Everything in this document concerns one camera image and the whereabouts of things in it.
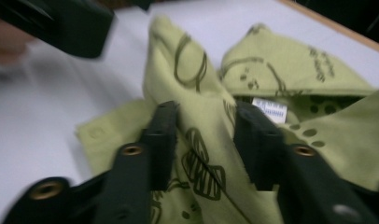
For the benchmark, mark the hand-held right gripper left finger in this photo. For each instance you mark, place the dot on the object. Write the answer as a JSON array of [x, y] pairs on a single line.
[[131, 180]]

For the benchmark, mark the green printed baby romper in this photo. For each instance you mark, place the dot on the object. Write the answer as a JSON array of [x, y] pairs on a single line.
[[209, 130]]

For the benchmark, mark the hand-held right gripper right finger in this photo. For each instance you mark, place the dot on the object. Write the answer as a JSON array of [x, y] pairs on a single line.
[[271, 155]]

